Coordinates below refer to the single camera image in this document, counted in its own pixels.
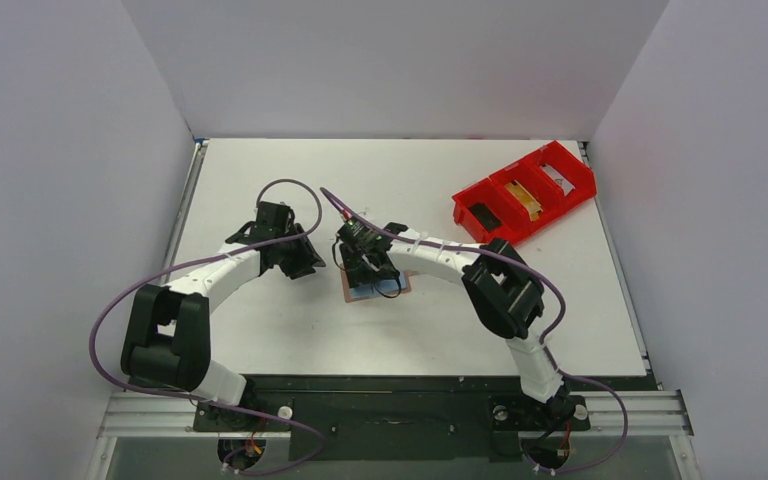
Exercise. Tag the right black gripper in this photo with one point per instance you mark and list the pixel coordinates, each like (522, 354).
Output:
(365, 263)

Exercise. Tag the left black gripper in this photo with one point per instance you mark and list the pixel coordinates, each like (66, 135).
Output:
(306, 262)

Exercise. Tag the brown leather card holder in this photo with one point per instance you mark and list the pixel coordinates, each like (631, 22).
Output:
(383, 289)

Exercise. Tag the white patterned card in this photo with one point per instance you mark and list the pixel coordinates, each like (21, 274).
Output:
(558, 178)

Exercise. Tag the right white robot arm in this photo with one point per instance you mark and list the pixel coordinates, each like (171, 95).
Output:
(506, 295)

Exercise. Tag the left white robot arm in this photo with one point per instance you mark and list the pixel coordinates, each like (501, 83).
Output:
(168, 339)

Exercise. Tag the black card in bin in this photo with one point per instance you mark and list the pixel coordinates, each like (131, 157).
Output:
(485, 216)

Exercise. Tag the yellow card in bin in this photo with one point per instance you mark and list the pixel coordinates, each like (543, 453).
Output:
(529, 202)

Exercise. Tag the red three-compartment bin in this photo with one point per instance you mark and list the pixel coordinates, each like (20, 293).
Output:
(516, 226)

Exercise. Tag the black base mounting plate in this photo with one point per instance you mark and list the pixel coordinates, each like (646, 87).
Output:
(400, 417)

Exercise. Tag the aluminium frame rail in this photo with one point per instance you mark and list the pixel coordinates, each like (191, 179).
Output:
(650, 413)

